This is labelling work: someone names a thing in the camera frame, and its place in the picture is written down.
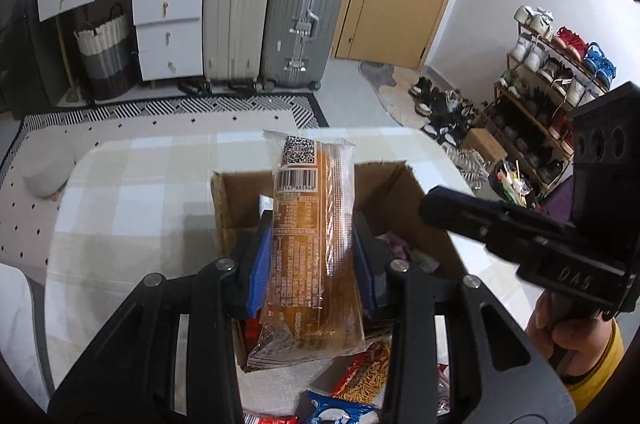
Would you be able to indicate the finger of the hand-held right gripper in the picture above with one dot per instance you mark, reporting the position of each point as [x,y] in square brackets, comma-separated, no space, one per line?
[460,214]

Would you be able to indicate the clear packet of brown cake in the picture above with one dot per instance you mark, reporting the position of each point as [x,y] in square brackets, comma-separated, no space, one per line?
[310,264]

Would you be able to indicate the dark red snack packet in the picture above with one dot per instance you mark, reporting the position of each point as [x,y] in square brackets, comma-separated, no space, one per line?
[252,334]

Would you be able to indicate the white desk with drawers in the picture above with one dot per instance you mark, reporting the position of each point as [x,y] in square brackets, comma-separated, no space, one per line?
[165,3]

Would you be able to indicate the person's right forearm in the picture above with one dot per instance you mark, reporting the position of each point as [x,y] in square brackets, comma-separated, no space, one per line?
[600,371]

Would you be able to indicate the brown cardboard box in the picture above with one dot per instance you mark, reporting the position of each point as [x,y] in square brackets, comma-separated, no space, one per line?
[395,199]

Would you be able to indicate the small cardboard box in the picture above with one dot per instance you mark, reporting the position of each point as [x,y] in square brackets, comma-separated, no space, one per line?
[482,143]

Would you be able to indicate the blue snack packet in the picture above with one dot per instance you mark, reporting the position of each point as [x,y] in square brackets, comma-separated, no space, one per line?
[335,410]

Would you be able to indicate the wooden shoe rack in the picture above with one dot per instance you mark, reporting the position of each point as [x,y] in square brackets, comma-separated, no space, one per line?
[500,93]

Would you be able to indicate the purple candy packet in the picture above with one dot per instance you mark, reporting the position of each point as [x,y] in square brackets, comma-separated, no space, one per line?
[397,249]

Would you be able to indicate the white grey woven basket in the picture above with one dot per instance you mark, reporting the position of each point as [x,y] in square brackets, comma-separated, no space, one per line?
[107,53]

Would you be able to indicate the person's right hand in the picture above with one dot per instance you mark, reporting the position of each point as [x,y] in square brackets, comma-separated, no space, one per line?
[580,336]

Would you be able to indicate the beige door mat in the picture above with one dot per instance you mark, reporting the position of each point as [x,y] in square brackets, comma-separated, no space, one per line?
[400,103]

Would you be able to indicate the silver suitcase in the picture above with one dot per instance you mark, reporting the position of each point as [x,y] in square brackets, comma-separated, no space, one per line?
[300,18]

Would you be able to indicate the red stick snack bag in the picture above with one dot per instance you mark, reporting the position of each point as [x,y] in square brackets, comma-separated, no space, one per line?
[367,369]

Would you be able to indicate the white round pouf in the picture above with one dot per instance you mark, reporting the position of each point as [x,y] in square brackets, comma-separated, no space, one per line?
[47,168]

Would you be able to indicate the pile of assorted sneakers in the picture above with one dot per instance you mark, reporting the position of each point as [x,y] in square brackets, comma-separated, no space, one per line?
[442,103]

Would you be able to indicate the purple bag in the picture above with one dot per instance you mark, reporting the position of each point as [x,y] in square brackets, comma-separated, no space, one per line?
[559,204]

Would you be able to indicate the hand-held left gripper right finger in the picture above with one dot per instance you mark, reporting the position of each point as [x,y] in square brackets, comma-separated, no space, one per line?
[367,264]

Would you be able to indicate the beige suitcase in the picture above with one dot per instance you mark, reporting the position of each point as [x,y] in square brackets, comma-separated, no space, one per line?
[237,13]

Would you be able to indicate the shoe rack with shoes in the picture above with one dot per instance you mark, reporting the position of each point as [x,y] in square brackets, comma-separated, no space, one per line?
[537,53]

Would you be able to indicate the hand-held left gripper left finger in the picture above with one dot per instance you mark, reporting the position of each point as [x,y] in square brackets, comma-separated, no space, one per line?
[260,264]

